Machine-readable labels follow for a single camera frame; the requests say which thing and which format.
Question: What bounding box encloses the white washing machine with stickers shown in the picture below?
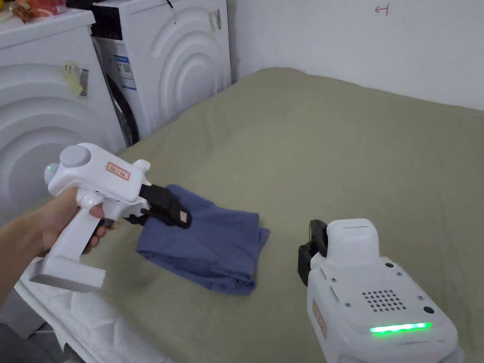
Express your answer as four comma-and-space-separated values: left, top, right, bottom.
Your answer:
0, 0, 131, 231

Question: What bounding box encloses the person's left forearm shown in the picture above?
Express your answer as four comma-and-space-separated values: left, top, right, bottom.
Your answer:
0, 213, 45, 316

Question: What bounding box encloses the dark blue garment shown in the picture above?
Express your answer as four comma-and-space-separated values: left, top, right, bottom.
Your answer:
135, 183, 271, 296

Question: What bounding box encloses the white washing machine black panel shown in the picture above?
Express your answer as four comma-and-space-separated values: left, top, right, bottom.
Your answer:
77, 0, 233, 147

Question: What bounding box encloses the bed with pale green sheet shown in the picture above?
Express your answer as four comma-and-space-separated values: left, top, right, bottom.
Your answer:
15, 68, 484, 363

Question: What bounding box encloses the person's left hand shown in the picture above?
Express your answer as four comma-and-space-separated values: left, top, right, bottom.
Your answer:
37, 187, 115, 258

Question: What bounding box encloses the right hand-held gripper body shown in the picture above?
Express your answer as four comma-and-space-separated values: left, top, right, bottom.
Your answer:
305, 218, 466, 363

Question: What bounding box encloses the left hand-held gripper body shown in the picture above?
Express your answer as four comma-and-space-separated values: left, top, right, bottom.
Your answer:
29, 143, 152, 293

